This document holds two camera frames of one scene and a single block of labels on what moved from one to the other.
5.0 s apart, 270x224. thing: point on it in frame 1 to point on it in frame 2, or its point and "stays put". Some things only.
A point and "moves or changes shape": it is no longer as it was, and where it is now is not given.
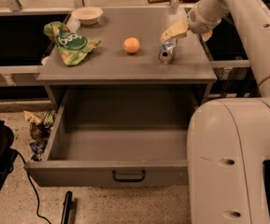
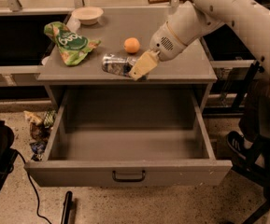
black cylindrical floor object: [66, 205] stays put
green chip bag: [73, 48] stays put
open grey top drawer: [118, 137] stays put
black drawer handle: [127, 180] stays put
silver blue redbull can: [166, 49] moves or changes shape
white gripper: [199, 22] to [166, 46]
